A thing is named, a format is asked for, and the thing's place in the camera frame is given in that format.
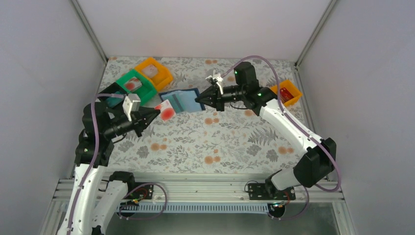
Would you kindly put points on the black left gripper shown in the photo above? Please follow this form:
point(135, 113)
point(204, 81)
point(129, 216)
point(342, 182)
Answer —
point(138, 122)

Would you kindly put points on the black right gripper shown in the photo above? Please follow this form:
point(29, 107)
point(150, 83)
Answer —
point(219, 98)

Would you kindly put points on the red circle white card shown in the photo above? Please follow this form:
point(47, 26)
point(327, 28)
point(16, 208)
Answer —
point(167, 111)

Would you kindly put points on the blue leather card holder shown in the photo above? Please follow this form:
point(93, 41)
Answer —
point(183, 100)

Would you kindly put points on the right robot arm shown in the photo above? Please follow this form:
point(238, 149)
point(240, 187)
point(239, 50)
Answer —
point(318, 155)

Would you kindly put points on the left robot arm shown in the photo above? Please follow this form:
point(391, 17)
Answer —
point(102, 124)

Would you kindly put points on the red circle card in green bin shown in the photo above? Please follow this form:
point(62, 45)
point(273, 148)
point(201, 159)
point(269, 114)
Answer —
point(133, 84)

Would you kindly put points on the teal card in black bin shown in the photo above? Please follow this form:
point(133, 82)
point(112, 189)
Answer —
point(114, 99)

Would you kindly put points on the pale floral card in orange bin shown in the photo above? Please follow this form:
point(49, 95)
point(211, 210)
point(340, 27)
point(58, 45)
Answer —
point(150, 71)

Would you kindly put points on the red card in right bin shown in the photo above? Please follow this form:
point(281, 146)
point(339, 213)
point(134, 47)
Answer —
point(285, 95)

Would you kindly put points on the green plastic bin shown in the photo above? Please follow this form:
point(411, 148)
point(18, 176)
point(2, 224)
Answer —
point(146, 92)

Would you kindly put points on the black plastic bin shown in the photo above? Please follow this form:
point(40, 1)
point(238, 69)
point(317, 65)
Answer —
point(114, 88)

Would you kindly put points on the orange plastic bin left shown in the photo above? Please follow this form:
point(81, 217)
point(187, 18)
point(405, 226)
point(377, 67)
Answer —
point(162, 79)

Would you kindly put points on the orange plastic bin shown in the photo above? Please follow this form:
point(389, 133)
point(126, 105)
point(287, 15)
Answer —
point(162, 79)
point(293, 90)

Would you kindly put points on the orange plastic bin right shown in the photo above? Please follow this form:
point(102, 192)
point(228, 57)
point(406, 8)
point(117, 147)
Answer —
point(293, 90)

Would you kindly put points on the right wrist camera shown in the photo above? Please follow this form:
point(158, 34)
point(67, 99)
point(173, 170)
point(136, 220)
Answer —
point(214, 77)

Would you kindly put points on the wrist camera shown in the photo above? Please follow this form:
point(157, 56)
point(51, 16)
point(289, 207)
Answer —
point(214, 77)
point(131, 104)

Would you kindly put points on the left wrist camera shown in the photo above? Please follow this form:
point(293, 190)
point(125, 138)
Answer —
point(131, 104)

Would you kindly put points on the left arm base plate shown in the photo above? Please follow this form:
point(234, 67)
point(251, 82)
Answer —
point(142, 193)

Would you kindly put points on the aluminium rail frame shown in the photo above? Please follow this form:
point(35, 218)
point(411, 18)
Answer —
point(209, 188)

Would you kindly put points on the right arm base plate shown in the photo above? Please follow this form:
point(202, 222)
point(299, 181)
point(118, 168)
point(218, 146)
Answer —
point(265, 192)

